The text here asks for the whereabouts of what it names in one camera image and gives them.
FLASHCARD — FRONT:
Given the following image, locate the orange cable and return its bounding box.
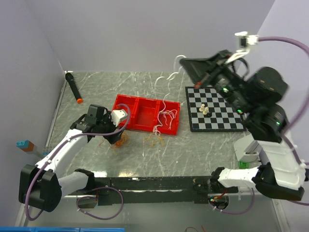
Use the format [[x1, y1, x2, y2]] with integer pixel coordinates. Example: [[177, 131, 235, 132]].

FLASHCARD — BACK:
[[98, 131, 165, 149]]

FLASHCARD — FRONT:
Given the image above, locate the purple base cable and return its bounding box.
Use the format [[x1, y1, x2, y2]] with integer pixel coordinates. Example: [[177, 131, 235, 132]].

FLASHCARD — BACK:
[[212, 188, 256, 216], [76, 186, 124, 220]]

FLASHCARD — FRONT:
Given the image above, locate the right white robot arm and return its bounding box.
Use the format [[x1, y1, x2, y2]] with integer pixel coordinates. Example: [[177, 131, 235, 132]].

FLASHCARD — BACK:
[[179, 50, 309, 201]]

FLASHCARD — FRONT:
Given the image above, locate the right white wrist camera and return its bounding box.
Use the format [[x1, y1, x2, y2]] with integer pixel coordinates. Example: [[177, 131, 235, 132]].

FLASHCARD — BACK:
[[235, 31, 259, 52]]

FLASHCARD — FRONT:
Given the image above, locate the cream chess piece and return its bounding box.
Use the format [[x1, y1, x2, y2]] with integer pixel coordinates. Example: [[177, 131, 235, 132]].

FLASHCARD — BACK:
[[199, 104, 205, 112], [203, 107, 209, 115]]

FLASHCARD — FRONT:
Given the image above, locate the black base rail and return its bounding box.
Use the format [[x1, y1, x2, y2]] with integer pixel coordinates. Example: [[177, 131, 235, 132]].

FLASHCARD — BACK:
[[71, 176, 239, 206]]

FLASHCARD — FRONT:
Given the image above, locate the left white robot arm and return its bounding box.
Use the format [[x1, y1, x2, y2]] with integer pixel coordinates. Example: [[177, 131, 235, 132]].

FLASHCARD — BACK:
[[18, 103, 131, 212]]

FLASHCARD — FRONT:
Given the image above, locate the black orange-tipped marker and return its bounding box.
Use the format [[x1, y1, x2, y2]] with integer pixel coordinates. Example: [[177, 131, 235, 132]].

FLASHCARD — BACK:
[[65, 72, 83, 104]]

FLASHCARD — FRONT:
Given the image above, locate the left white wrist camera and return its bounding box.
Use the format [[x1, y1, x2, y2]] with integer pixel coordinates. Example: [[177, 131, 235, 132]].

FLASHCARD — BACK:
[[111, 109, 128, 127]]

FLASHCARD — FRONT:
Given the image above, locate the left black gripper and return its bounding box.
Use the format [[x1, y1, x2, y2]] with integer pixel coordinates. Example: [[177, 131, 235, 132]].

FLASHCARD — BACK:
[[97, 111, 125, 144]]

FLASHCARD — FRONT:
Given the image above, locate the black white chessboard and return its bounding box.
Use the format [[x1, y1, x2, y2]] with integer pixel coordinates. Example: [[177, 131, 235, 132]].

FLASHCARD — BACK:
[[185, 87, 246, 132]]

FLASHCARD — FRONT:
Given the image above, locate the red three-compartment tray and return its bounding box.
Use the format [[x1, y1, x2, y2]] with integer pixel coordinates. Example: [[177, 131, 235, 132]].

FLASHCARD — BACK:
[[113, 94, 180, 135]]

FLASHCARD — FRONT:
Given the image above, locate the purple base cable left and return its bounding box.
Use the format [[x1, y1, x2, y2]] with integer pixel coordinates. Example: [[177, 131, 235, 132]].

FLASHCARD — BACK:
[[76, 186, 124, 220]]

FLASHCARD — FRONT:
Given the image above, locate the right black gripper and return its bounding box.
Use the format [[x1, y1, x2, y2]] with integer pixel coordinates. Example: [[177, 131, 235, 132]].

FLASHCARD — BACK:
[[180, 49, 253, 115]]

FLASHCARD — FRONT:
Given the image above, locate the blue bin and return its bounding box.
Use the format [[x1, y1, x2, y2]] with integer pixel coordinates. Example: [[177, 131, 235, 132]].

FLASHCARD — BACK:
[[0, 227, 125, 232]]

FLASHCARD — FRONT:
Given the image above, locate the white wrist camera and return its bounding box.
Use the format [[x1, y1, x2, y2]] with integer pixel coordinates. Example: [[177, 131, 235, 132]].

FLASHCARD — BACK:
[[235, 31, 259, 52], [111, 109, 128, 127]]

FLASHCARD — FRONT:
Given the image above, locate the green small block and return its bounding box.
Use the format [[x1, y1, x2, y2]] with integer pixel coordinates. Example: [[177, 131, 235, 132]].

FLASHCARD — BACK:
[[239, 161, 250, 169]]

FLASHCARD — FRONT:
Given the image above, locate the blue orange toy block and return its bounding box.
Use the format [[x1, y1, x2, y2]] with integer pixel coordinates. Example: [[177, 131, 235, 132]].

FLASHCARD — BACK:
[[16, 140, 35, 154]]

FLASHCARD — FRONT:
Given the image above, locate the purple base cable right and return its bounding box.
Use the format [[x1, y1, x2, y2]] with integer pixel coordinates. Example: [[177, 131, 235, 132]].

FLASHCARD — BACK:
[[212, 188, 256, 216]]

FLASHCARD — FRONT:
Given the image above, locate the white cable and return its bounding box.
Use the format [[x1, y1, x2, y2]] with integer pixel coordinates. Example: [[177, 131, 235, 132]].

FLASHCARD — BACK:
[[152, 55, 188, 136]]

